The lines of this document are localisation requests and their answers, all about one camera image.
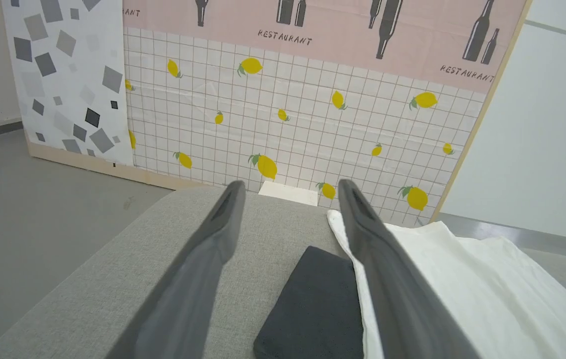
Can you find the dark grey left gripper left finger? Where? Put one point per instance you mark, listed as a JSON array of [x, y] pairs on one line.
[[188, 299]]

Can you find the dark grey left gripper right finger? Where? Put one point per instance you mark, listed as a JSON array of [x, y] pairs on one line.
[[397, 309]]

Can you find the black and white shirt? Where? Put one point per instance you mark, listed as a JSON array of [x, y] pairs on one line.
[[462, 279]]

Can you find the grey fabric sofa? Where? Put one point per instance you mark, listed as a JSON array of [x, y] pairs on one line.
[[88, 309]]

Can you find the white box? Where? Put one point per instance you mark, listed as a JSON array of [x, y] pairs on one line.
[[287, 193]]

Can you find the lemon print partition panel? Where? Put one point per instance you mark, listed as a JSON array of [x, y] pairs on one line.
[[312, 124]]

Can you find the grey squares print panel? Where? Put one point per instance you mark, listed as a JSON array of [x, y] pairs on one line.
[[68, 75]]

